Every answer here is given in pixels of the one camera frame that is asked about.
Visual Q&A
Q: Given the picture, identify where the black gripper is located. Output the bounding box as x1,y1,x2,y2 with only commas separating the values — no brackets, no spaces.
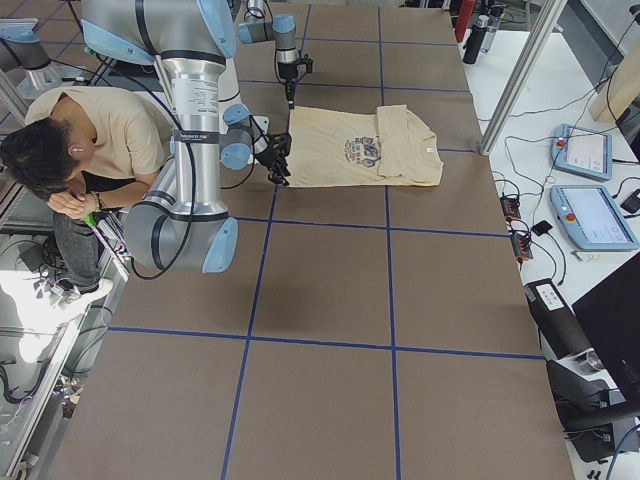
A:
255,132,292,186
276,60,299,109

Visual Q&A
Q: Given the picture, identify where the beige long-sleeve printed shirt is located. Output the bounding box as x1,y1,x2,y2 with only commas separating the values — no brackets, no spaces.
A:
287,105,443,188

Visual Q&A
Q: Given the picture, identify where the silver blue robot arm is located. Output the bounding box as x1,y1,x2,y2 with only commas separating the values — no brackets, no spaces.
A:
82,1,289,273
238,1,304,110

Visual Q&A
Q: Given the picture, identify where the black thermos bottle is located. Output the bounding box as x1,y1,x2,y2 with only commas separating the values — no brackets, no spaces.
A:
462,15,489,65

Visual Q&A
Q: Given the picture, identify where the seated person in beige shirt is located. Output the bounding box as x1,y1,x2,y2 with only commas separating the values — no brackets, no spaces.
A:
1,86,173,311

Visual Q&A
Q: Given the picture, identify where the clear water bottle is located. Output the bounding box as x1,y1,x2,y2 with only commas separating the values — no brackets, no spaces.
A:
480,4,504,53

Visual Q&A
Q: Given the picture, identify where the blue teach pendant tablet far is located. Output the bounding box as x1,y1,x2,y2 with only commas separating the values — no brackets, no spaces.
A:
551,123,613,181

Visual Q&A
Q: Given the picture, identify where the blue teach pendant tablet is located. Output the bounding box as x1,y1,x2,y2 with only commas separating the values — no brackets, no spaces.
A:
550,185,639,252
551,123,613,181

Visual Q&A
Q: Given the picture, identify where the blue teach pendant tablet near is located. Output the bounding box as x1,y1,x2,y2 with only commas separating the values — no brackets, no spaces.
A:
550,185,639,252

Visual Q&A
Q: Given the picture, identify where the brown paper roll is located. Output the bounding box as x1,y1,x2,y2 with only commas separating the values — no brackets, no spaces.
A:
524,279,592,358

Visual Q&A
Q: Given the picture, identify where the black computer monitor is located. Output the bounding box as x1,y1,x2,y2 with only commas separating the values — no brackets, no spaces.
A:
572,255,640,399

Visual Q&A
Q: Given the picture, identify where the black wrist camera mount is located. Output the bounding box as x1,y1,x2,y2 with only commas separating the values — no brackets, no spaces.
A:
295,51,314,77

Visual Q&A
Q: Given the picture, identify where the grey aluminium frame post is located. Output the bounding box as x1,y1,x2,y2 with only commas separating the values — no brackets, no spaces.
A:
478,0,568,156

